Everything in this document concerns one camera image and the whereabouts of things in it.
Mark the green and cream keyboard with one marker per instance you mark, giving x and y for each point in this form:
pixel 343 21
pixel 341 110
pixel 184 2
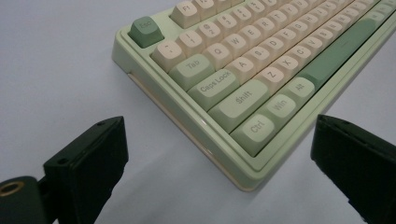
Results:
pixel 218 87

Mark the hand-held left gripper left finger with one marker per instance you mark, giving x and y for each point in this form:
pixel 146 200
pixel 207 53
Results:
pixel 88 161

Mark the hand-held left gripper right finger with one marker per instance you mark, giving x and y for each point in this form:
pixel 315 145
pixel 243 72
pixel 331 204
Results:
pixel 361 161

